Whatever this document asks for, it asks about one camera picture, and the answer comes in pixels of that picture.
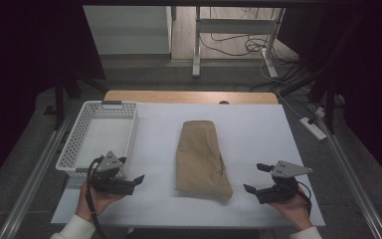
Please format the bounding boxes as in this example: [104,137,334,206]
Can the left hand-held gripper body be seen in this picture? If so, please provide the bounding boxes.
[88,150,137,196]

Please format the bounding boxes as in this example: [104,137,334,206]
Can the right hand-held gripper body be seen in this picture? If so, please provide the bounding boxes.
[254,160,314,205]

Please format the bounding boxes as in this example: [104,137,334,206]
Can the white perforated plastic basket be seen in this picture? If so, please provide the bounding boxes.
[55,100,140,178]

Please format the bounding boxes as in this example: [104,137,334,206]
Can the khaki pants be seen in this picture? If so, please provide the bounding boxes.
[174,119,234,202]

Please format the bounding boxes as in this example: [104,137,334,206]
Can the person's right hand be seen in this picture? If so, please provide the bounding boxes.
[268,184,313,232]

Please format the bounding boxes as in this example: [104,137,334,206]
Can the person's left hand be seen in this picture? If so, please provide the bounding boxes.
[75,180,125,223]

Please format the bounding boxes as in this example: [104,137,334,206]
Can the white foam board mat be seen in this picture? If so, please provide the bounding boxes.
[50,102,327,230]

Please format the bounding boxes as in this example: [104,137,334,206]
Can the white power strip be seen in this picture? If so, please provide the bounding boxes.
[298,116,328,141]

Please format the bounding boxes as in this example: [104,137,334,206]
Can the black stand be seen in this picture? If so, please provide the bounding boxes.
[278,63,346,136]
[42,74,109,131]

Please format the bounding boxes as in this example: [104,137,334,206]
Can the wooden table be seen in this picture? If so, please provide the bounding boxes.
[102,90,280,106]

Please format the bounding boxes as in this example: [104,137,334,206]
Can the white cabinet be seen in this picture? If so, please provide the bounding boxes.
[82,4,174,56]

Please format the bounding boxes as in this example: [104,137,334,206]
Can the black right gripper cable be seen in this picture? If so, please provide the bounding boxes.
[295,180,313,217]

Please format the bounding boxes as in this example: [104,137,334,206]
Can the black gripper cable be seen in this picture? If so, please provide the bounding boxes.
[295,180,313,217]
[85,155,109,239]

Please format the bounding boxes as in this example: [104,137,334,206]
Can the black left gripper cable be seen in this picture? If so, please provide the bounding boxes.
[85,155,109,239]

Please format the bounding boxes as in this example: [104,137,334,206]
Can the tangle of floor cables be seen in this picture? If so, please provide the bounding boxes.
[198,6,301,69]

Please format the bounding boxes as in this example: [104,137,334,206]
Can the white desk frame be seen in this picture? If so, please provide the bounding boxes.
[191,5,287,80]

